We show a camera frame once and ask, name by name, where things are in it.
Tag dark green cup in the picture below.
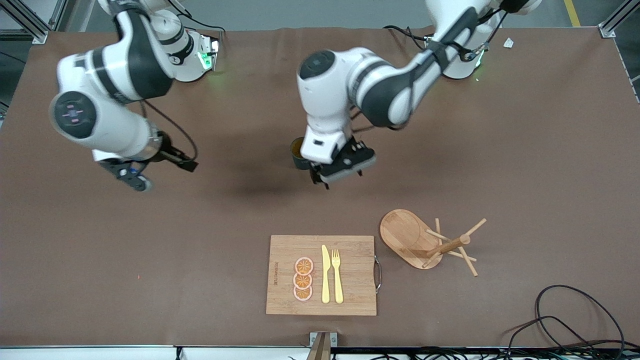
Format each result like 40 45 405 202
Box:
290 137 321 171

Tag wooden mug tree stand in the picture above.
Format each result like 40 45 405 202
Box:
379 208 487 277

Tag yellow toy knife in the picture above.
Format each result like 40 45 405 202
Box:
321 244 331 304

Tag yellow toy fork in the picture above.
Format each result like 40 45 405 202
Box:
331 249 345 304

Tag bamboo cutting board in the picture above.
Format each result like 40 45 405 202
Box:
266 235 377 316

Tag black arm base cable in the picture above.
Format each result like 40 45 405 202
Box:
177 19 226 37
384 25 432 53

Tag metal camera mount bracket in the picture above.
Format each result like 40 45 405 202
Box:
307 331 338 360

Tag aluminium frame profile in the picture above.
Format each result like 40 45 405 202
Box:
0 0 68 45
599 0 640 38

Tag white table edge rail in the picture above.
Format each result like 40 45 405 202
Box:
0 345 311 360

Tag black looped floor cable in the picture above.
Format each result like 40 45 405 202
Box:
500 315 608 360
535 285 626 351

